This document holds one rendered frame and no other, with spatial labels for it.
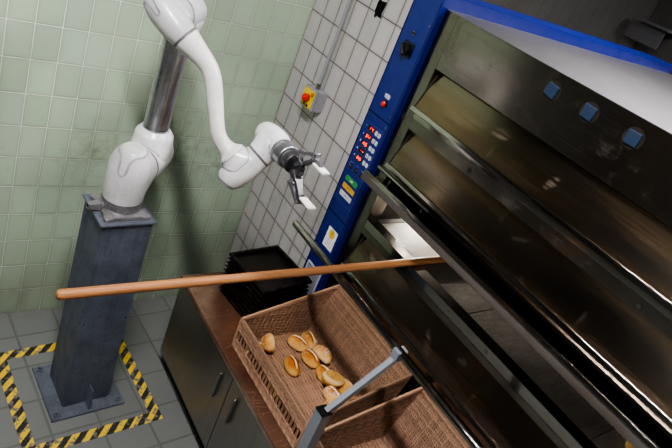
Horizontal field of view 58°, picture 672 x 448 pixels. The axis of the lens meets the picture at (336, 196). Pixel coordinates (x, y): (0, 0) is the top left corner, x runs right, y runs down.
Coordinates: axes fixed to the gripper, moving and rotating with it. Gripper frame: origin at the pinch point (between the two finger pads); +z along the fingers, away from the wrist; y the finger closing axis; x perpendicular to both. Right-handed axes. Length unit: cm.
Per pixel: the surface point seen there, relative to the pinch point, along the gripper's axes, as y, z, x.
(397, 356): 33, 46, -17
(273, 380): 79, 11, -6
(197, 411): 131, -20, 0
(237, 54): -2, -115, -22
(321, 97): 0, -80, -51
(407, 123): -16, -27, -55
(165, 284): 29, 8, 48
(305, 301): 71, -21, -36
